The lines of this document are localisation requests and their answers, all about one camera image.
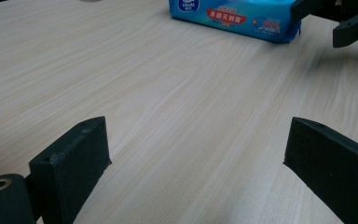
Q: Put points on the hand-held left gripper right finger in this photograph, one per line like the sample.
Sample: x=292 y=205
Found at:
x=332 y=168

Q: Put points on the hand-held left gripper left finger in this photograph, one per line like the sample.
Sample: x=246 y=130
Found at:
x=71 y=168

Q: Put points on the blue wet wipes pack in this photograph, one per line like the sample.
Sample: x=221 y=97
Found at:
x=230 y=18

